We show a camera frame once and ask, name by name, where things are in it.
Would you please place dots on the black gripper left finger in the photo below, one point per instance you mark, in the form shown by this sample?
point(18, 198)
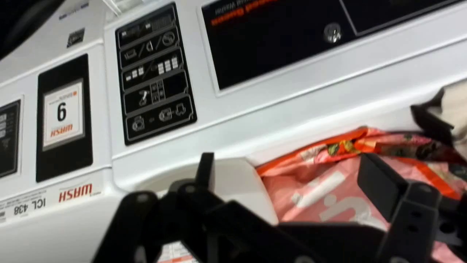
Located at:
point(194, 224)

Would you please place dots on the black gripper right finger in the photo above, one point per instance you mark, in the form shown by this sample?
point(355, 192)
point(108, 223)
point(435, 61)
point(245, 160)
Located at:
point(413, 214)

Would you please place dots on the pink floral tote bag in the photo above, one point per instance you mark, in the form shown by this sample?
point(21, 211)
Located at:
point(315, 185)

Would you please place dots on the beige cloth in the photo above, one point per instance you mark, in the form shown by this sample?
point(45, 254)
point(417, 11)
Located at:
point(457, 118)

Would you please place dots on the white washing machine number nine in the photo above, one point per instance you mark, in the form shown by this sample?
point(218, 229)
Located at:
point(53, 205)

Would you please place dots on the white washing machine number eight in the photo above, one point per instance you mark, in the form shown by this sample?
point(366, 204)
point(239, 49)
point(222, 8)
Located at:
point(292, 107)

